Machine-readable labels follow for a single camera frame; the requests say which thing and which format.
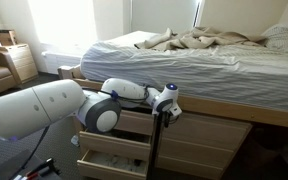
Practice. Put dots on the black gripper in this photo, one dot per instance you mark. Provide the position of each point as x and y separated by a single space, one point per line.
167 120

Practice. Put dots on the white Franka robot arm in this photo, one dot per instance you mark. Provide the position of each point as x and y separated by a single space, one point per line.
44 106

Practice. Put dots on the black stand pole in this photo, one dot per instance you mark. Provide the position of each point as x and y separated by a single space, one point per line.
155 146

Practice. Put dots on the mattress with grey striped sheet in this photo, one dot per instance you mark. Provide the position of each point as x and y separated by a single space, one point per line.
200 73

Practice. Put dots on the small grey items in drawer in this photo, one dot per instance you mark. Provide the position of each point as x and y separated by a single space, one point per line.
117 162

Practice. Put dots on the wooden drawer with small items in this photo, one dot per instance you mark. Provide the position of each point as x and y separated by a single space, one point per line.
107 171

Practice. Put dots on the beige crumpled blanket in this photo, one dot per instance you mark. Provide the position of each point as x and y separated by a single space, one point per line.
200 38

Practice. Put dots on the white scrap on floor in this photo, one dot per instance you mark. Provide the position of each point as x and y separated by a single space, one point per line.
75 140

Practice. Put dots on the patterned grey pillow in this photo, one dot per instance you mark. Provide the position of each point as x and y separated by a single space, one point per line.
279 36

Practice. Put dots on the small wooden dresser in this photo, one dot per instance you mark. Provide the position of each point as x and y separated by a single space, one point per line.
22 61

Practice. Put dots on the cardboard box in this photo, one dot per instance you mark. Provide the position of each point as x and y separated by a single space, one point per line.
2 36

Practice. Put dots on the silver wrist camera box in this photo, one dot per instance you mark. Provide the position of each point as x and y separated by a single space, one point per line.
176 110

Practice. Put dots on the light wooden bed frame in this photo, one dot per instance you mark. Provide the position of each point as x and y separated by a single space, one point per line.
217 107

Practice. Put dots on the white wall heater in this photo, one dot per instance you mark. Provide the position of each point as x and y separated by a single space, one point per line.
59 61

